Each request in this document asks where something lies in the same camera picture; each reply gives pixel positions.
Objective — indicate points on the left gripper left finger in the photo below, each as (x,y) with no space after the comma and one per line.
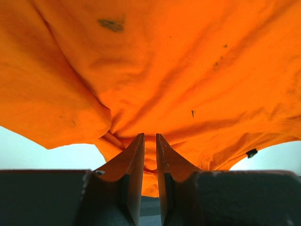
(107,196)

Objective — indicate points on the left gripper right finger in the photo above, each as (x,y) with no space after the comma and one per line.
(193,197)

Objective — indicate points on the orange t shirt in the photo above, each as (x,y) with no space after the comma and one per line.
(217,78)

